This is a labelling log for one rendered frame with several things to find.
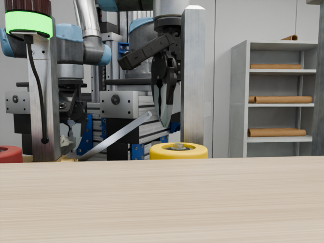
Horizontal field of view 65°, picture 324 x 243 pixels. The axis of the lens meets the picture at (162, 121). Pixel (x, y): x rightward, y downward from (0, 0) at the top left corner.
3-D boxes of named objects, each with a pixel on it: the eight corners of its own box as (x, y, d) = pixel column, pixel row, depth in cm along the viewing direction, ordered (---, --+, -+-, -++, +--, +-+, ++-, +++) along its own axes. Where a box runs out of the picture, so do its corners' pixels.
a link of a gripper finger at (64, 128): (75, 148, 81) (74, 119, 80) (71, 153, 75) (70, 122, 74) (65, 149, 80) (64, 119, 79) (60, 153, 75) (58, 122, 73)
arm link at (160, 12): (162, -10, 47) (145, 5, 54) (162, 17, 47) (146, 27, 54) (197, -3, 50) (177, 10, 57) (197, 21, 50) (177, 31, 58)
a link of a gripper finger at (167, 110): (192, 128, 53) (192, 82, 52) (166, 129, 50) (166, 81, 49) (184, 126, 56) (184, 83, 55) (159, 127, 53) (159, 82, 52)
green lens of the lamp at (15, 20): (18, 38, 40) (17, 23, 40) (58, 38, 40) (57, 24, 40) (-4, 28, 34) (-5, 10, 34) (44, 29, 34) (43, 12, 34)
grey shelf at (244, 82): (227, 174, 320) (231, 47, 305) (296, 172, 328) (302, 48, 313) (242, 186, 276) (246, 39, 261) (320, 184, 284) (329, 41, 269)
